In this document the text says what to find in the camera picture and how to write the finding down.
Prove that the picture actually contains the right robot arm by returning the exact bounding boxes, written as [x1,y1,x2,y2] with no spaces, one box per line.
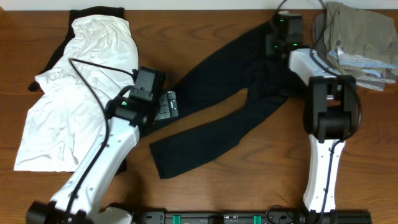
[266,11,362,216]

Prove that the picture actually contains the grey folded garment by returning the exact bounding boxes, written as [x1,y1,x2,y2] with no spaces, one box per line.
[312,13,397,91]

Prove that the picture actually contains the black leggings grey red waistband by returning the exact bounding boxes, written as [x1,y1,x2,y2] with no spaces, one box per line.
[141,21,308,180]

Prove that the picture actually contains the white t-shirt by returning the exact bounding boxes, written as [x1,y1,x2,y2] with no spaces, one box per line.
[13,14,140,174]

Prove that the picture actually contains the khaki folded shorts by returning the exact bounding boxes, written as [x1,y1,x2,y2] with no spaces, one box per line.
[323,2,397,78]

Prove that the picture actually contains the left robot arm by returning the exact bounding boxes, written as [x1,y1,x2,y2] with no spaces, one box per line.
[25,67,178,224]

